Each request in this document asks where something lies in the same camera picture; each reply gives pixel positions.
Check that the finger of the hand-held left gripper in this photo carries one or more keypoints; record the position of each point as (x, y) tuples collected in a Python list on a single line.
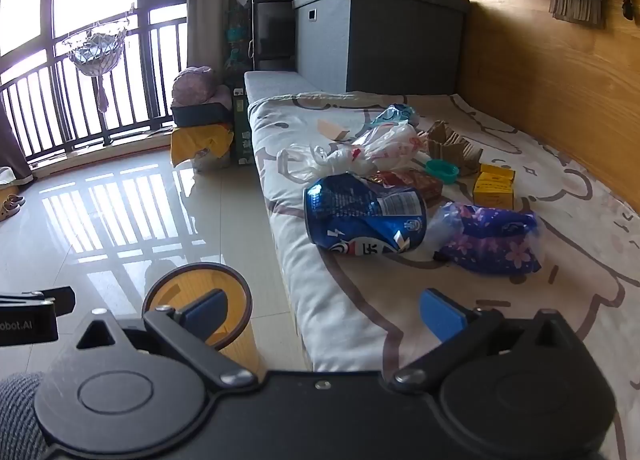
[(61, 299)]

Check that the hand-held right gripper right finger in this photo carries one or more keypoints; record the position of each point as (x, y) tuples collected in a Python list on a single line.
[(440, 315)]

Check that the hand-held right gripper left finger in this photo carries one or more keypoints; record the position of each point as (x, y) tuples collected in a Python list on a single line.
[(207, 312)]

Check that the crushed blue drink can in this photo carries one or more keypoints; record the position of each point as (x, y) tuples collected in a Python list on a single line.
[(350, 210)]

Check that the teal bottle cap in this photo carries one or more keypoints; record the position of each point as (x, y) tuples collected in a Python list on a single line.
[(440, 170)]

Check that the brown cardboard piece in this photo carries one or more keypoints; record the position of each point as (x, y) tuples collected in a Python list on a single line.
[(452, 147)]

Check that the clear plastic bag red print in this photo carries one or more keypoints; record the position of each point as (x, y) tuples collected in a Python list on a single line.
[(380, 145)]

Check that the teal snack packet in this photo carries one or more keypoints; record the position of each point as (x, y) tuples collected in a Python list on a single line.
[(395, 115)]

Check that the purple flower-print packet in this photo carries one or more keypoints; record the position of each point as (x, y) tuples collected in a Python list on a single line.
[(490, 240)]

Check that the person's grey-clothed knee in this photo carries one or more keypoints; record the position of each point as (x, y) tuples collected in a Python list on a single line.
[(17, 415)]

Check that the beige slipper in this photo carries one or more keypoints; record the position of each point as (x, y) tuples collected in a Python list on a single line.
[(9, 212), (14, 200)]

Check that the printed blanket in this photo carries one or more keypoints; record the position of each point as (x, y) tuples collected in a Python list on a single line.
[(550, 320)]

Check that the red snack packet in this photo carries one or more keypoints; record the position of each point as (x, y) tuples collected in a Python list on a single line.
[(420, 187)]

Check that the small yellow box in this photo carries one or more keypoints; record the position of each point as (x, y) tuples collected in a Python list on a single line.
[(497, 171), (492, 195)]

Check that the white cloth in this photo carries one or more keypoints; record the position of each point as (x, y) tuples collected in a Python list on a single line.
[(7, 176)]

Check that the dark brown curtain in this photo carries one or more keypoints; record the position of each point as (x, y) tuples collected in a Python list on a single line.
[(12, 150)]

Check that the black balcony railing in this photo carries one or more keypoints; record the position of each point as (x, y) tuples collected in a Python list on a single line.
[(106, 132)]

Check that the green box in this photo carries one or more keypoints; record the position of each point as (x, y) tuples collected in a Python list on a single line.
[(242, 130)]

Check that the grey mattress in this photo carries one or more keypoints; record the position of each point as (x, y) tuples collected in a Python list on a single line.
[(280, 82)]

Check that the hanging net basket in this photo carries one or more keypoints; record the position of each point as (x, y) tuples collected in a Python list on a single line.
[(97, 52)]

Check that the hanging teal ornaments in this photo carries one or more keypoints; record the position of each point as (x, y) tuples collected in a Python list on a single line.
[(236, 35)]

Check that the grey storage box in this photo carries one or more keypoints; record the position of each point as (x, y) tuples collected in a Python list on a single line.
[(390, 40)]

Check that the black drawer tower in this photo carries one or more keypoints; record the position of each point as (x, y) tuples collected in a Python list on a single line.
[(272, 25)]

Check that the beige curtain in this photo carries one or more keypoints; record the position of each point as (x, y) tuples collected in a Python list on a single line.
[(210, 0)]

